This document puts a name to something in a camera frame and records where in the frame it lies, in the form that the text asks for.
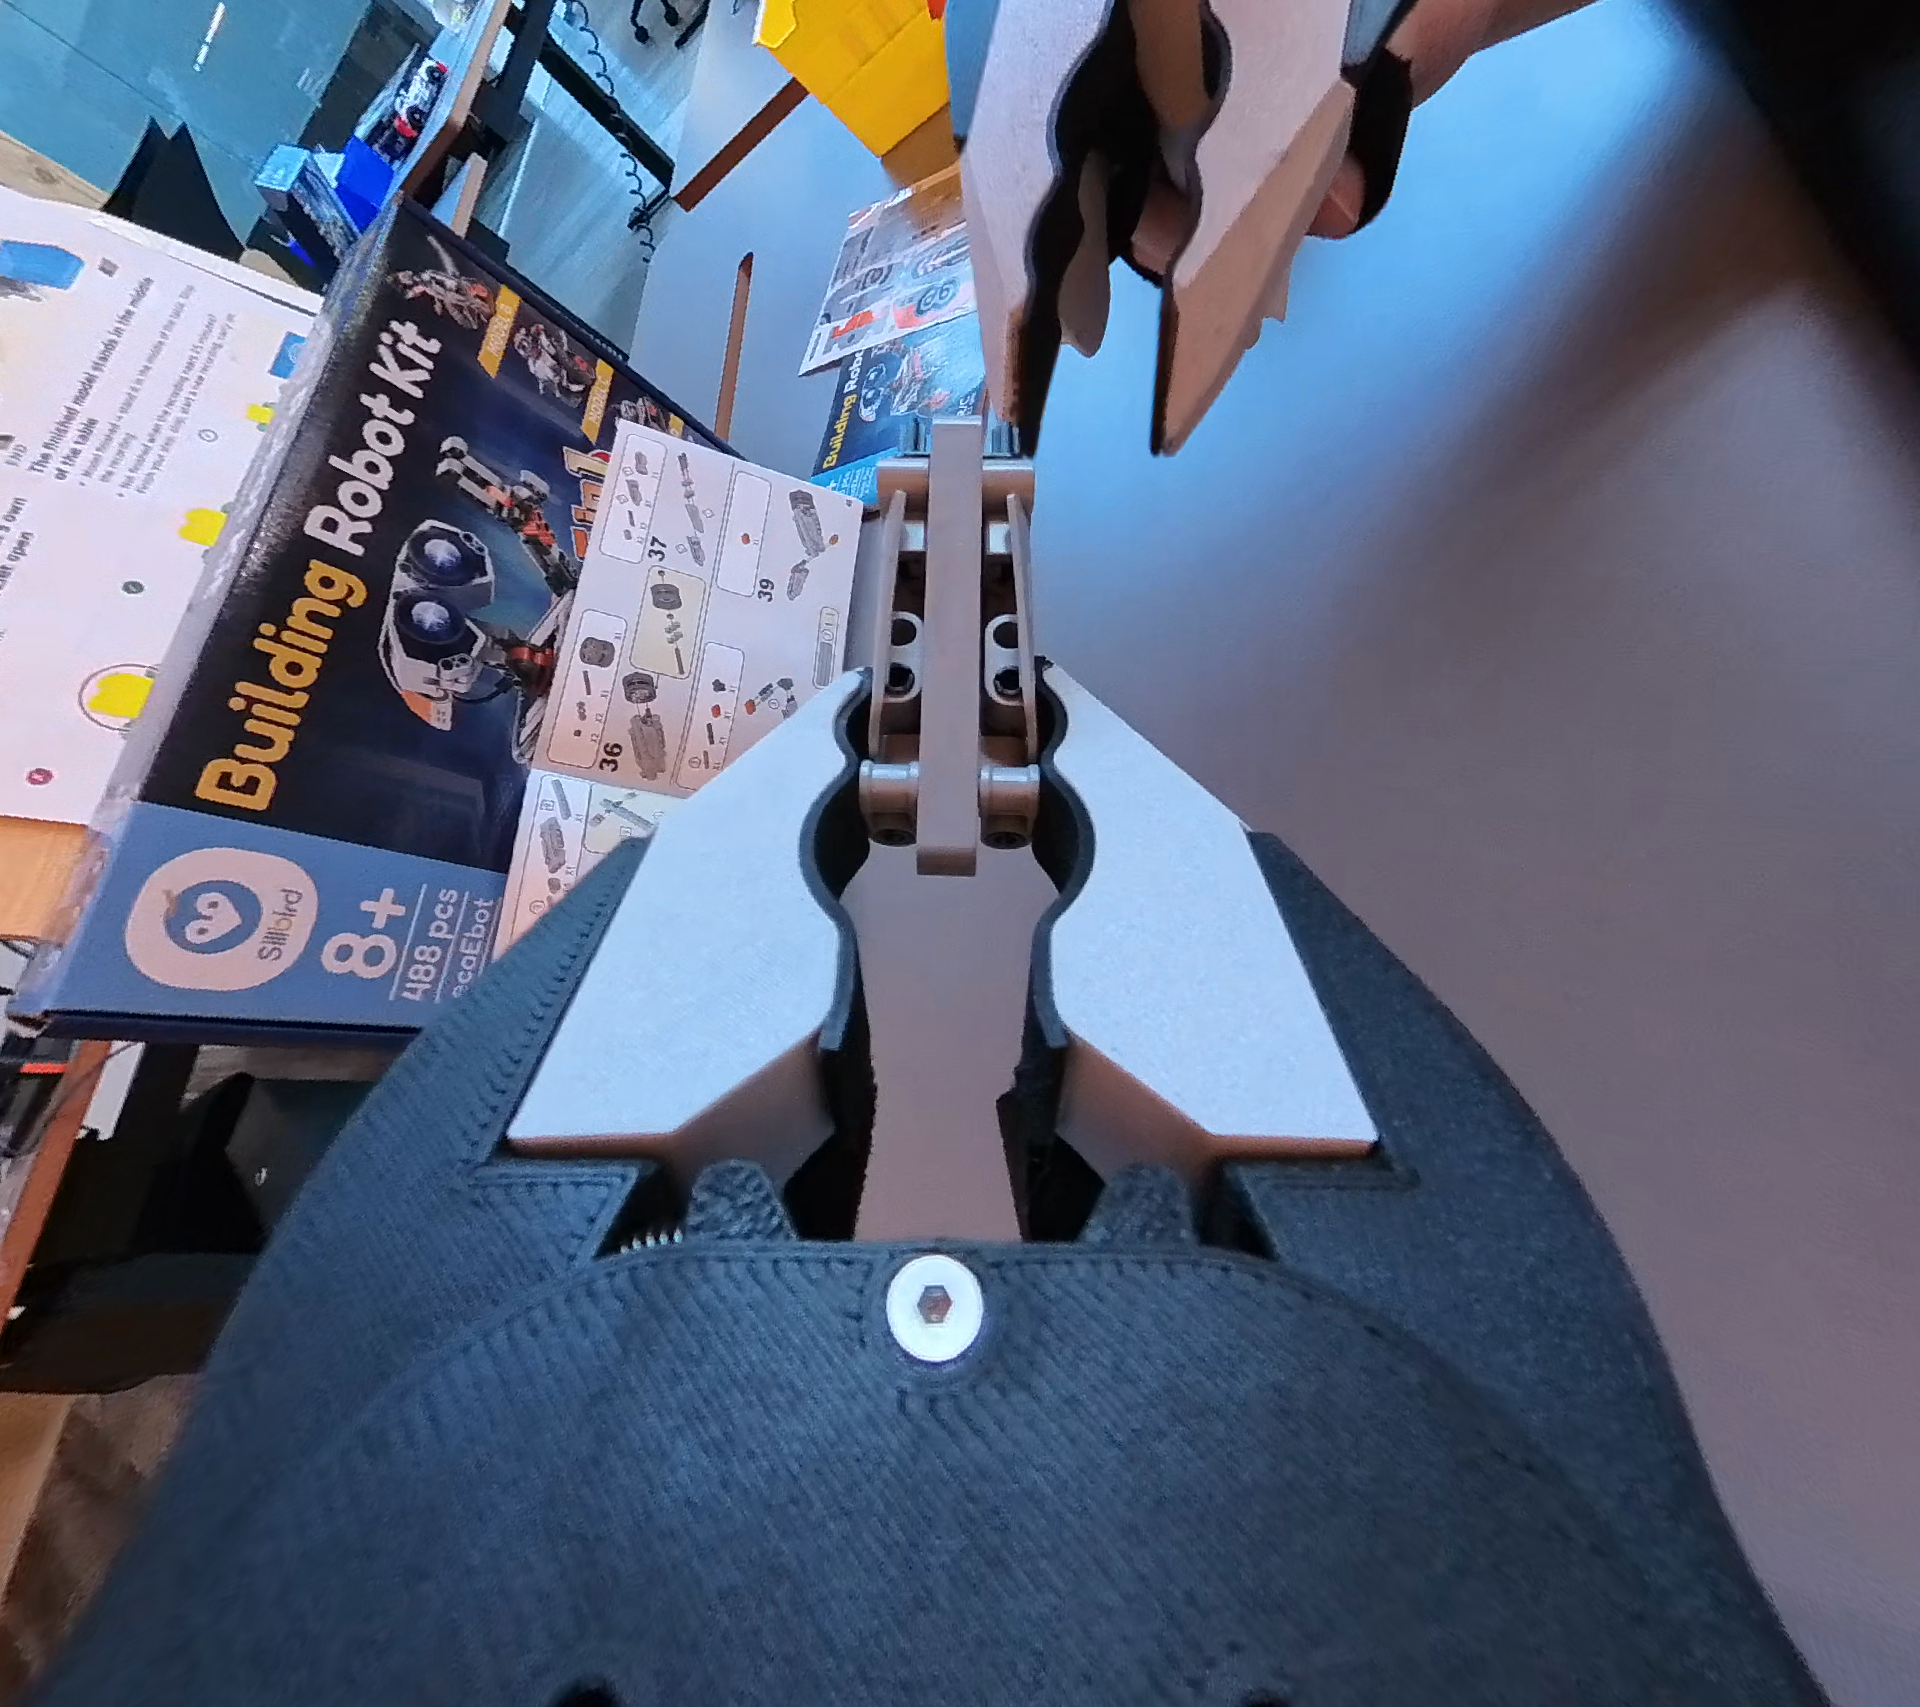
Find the grey desk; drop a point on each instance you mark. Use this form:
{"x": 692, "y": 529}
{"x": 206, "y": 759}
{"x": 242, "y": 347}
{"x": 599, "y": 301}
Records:
{"x": 1501, "y": 689}

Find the person's right hand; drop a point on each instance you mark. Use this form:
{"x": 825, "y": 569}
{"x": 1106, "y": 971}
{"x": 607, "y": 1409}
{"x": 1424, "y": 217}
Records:
{"x": 1173, "y": 73}

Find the white printed sheet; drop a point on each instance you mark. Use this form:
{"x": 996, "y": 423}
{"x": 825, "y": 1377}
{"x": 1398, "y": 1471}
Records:
{"x": 120, "y": 463}

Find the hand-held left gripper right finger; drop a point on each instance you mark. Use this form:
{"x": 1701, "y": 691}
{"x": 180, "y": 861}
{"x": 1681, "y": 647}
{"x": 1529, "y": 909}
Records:
{"x": 1201, "y": 973}

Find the dark object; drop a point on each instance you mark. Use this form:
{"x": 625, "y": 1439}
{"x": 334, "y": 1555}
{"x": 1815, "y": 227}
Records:
{"x": 150, "y": 1213}

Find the blue building robot box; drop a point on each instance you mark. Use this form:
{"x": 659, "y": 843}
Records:
{"x": 884, "y": 411}

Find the small blue box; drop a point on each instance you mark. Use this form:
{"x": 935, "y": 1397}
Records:
{"x": 322, "y": 185}

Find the wooden table with black legs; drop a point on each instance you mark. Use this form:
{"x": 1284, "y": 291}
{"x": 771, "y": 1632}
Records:
{"x": 511, "y": 13}

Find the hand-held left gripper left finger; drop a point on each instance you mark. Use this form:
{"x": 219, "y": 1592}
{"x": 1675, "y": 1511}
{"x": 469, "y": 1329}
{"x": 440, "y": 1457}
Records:
{"x": 675, "y": 973}

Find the dark blue robot kit box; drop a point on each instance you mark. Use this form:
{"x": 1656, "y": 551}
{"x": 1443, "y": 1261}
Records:
{"x": 300, "y": 689}

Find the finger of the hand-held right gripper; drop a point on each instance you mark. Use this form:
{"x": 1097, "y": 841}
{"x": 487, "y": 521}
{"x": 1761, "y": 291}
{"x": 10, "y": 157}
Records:
{"x": 1035, "y": 133}
{"x": 1274, "y": 87}

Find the grey brick assembly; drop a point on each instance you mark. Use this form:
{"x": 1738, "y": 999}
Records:
{"x": 945, "y": 629}

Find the white printed leaflet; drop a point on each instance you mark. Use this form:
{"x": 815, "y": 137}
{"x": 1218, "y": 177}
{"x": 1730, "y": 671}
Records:
{"x": 884, "y": 283}

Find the open instruction booklet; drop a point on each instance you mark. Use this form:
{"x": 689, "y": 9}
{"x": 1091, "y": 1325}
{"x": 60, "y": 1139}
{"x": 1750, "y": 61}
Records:
{"x": 675, "y": 629}

